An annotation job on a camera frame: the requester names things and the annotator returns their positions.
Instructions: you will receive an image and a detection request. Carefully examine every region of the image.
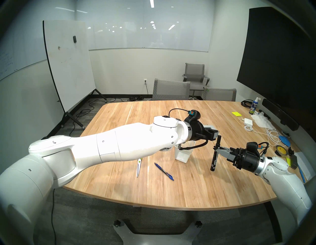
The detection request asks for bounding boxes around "white charger cable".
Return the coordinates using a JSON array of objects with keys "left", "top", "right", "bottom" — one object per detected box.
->
[{"left": 238, "top": 118, "right": 282, "bottom": 146}]

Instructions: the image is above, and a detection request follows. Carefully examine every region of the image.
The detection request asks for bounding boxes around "long black floor cable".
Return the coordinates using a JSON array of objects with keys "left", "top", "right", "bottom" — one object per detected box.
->
[{"left": 69, "top": 98, "right": 116, "bottom": 139}]

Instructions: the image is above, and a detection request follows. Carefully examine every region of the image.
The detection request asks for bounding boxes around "grey office chair with armrests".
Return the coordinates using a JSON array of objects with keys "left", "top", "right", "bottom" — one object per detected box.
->
[{"left": 182, "top": 63, "right": 210, "bottom": 99}]

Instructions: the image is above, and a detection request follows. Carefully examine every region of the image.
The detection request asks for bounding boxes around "blue ballpoint pen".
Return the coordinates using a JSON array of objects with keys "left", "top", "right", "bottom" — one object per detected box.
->
[{"left": 154, "top": 162, "right": 174, "bottom": 181}]

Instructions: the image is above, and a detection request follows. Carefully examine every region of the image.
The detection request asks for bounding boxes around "crumpled white tissue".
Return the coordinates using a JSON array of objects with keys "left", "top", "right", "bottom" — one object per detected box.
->
[{"left": 251, "top": 114, "right": 276, "bottom": 130}]

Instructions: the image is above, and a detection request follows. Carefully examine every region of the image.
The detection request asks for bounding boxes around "large black wall screen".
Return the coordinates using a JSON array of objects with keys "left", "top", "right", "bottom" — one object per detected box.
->
[{"left": 237, "top": 6, "right": 316, "bottom": 131}]

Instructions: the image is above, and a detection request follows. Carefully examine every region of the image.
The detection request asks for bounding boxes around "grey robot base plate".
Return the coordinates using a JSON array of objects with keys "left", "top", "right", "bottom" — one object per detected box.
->
[{"left": 113, "top": 219, "right": 203, "bottom": 245}]

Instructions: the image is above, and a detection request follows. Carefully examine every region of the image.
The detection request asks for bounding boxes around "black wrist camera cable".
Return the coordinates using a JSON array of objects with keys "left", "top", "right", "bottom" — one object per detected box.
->
[
  {"left": 169, "top": 108, "right": 190, "bottom": 118},
  {"left": 258, "top": 142, "right": 270, "bottom": 156}
]

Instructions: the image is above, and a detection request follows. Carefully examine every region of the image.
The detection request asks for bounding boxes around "grey mesh office chair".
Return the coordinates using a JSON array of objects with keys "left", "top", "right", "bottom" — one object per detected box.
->
[
  {"left": 203, "top": 87, "right": 237, "bottom": 102},
  {"left": 152, "top": 78, "right": 191, "bottom": 101}
]

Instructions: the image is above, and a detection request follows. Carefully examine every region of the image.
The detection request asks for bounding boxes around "side wall glass board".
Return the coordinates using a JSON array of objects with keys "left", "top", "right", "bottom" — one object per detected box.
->
[{"left": 0, "top": 25, "right": 47, "bottom": 81}]

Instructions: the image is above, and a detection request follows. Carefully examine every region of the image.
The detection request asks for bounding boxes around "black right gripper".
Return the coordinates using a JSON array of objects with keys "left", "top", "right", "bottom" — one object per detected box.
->
[{"left": 214, "top": 146, "right": 261, "bottom": 173}]

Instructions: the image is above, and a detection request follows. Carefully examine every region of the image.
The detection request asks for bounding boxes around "black permanent marker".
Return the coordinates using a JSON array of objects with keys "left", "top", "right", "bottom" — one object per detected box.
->
[{"left": 210, "top": 135, "right": 222, "bottom": 171}]

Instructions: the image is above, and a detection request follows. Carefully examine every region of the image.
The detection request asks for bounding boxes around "large wall glass board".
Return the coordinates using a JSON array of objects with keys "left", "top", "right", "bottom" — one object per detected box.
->
[{"left": 74, "top": 0, "right": 215, "bottom": 53}]

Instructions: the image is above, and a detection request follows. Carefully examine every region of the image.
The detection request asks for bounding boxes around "rolling whiteboard on stand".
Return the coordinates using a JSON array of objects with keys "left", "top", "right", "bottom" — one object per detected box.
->
[{"left": 42, "top": 20, "right": 108, "bottom": 130}]

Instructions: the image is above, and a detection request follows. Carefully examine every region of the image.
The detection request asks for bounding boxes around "white mesh pen holder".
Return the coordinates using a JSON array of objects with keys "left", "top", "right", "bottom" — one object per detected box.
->
[{"left": 175, "top": 141, "right": 196, "bottom": 163}]

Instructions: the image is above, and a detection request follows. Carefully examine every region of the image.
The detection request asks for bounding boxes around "Expo cleaner spray bottle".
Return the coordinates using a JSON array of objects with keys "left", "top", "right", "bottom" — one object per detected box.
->
[{"left": 249, "top": 97, "right": 259, "bottom": 115}]

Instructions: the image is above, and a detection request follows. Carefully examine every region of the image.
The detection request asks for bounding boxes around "black video sound bar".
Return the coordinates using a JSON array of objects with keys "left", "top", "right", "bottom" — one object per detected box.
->
[{"left": 262, "top": 98, "right": 300, "bottom": 131}]

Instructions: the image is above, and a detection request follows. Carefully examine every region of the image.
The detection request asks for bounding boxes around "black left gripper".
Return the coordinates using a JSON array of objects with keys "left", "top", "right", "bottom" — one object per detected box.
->
[{"left": 186, "top": 121, "right": 220, "bottom": 143}]

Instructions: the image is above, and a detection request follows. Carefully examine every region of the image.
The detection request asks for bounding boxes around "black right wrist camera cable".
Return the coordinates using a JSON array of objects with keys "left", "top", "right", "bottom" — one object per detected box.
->
[{"left": 258, "top": 142, "right": 270, "bottom": 156}]

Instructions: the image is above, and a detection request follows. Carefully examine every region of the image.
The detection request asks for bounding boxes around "black left wrist camera cable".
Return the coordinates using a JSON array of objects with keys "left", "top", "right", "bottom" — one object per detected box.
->
[{"left": 169, "top": 108, "right": 190, "bottom": 118}]

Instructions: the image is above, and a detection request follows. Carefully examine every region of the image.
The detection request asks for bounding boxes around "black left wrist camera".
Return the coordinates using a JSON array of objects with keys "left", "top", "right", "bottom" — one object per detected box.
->
[{"left": 189, "top": 110, "right": 201, "bottom": 123}]

